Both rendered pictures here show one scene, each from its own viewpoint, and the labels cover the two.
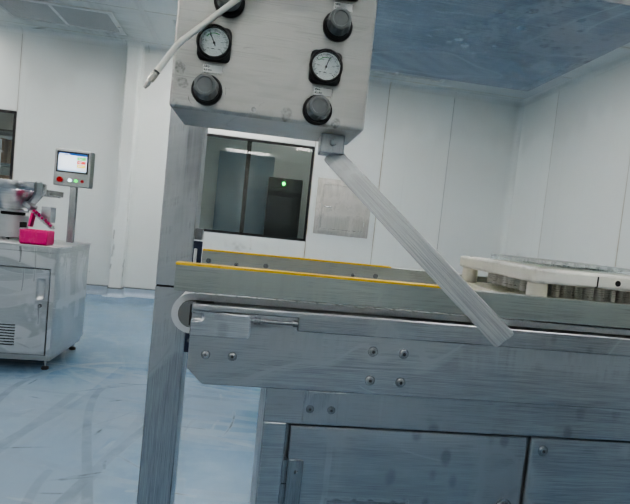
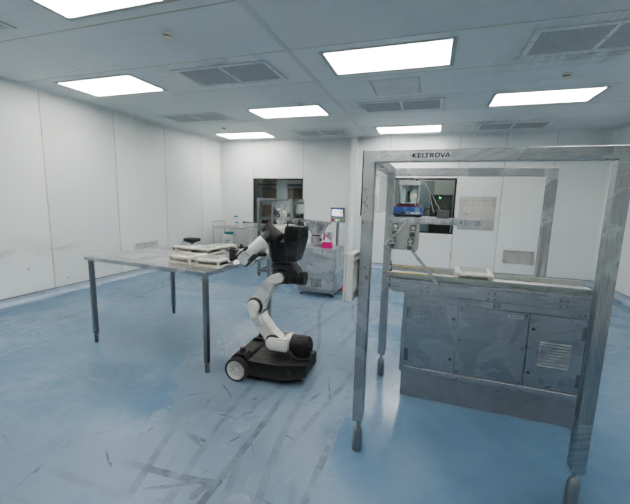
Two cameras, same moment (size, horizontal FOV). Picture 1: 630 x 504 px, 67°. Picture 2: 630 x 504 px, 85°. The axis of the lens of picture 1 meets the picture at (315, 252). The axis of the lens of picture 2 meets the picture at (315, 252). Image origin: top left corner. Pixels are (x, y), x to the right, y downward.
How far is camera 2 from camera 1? 2.02 m
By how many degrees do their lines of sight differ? 26
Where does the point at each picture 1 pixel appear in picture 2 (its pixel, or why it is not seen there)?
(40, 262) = (329, 255)
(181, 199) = (387, 254)
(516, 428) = (454, 303)
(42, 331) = (331, 282)
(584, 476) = (472, 314)
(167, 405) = (385, 298)
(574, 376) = (463, 292)
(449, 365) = (437, 289)
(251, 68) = (398, 242)
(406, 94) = (520, 137)
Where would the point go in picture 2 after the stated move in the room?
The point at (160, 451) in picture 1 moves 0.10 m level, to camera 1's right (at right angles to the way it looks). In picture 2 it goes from (384, 308) to (396, 310)
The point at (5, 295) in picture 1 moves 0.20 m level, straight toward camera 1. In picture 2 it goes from (317, 268) to (319, 270)
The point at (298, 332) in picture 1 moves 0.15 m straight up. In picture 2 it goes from (408, 283) to (409, 262)
